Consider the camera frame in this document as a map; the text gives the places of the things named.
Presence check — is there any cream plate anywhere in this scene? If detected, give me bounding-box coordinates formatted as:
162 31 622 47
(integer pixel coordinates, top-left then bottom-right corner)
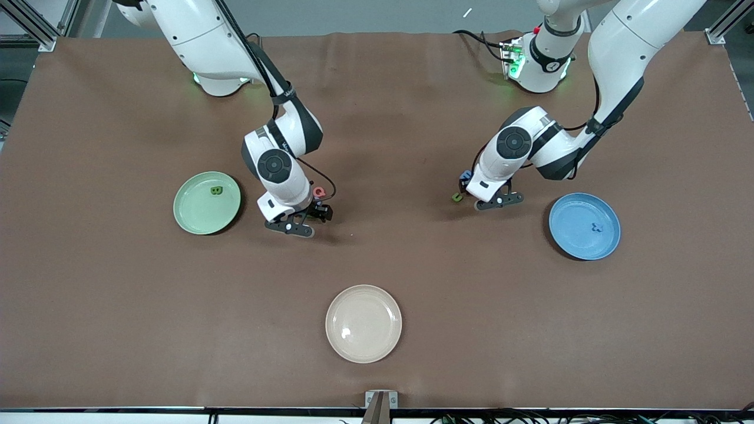
325 284 403 364

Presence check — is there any grey metal bracket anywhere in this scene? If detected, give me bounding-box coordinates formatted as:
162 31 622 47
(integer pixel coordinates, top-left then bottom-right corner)
362 390 399 424

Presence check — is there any black left base cable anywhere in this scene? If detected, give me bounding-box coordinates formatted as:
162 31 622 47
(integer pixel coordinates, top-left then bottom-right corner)
452 29 508 62

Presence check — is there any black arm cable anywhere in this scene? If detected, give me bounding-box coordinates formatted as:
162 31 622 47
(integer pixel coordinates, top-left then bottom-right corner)
213 0 338 204
470 75 601 177

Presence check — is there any aluminium frame profile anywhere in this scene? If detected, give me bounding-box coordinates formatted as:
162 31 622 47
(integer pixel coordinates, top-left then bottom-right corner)
704 0 754 46
0 0 80 52

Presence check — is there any brown table cover mat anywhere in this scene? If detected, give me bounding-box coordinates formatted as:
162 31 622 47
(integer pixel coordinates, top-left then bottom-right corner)
0 31 754 410

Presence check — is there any tangled black cable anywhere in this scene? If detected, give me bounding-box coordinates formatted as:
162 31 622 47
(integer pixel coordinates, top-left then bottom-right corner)
430 409 754 424

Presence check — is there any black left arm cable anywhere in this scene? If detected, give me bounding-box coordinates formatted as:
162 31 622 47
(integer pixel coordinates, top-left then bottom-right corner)
470 75 601 177

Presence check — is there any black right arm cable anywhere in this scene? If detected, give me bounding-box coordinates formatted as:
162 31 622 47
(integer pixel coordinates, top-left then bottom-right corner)
213 0 338 204

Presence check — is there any light green plate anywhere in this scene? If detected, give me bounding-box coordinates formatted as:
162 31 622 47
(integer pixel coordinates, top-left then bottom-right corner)
173 171 242 236

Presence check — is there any blue plate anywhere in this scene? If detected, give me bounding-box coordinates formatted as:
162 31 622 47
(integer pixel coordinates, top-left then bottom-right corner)
548 193 621 261

